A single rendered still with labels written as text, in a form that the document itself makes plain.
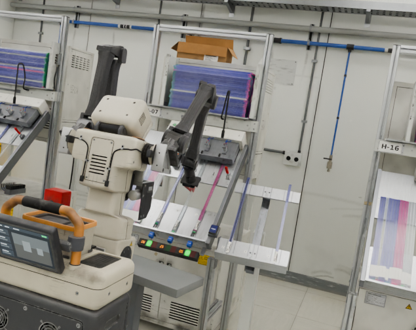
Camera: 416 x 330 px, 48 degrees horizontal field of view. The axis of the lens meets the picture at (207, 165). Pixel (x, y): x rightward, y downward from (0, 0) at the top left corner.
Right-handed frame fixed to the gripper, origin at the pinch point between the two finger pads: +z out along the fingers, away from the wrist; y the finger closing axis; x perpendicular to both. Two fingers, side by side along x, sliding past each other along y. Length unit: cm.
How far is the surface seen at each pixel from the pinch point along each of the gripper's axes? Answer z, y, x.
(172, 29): -46, 42, -86
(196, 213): 1.2, -7.9, 13.9
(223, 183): -0.3, -15.5, -10.0
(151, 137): 1, 41, -34
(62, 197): 12, 79, 18
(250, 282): 15, -45, 38
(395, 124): -14, -101, -68
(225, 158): -6.8, -12.3, -23.0
